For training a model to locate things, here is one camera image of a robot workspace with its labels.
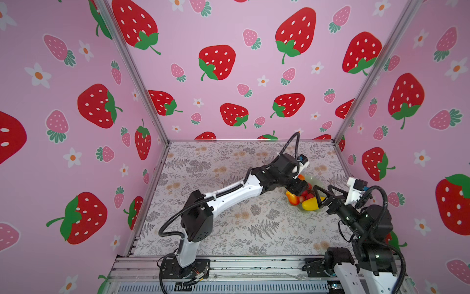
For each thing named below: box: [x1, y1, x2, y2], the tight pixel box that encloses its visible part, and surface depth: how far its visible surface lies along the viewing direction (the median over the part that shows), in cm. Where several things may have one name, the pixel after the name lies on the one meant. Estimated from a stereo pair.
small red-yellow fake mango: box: [285, 190, 300, 206], surface depth 88 cm
